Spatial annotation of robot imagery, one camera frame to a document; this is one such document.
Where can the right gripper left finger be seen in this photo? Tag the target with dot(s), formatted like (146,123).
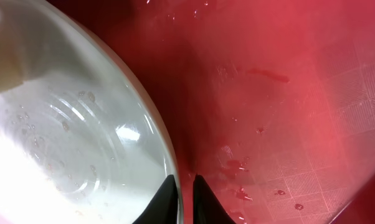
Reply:
(163,207)

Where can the white plate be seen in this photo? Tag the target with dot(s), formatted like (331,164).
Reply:
(80,140)

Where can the red plastic tray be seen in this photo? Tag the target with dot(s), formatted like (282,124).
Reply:
(271,101)

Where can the green yellow sponge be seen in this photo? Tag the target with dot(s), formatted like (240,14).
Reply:
(10,70)

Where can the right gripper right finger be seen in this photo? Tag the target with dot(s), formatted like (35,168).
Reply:
(206,207)

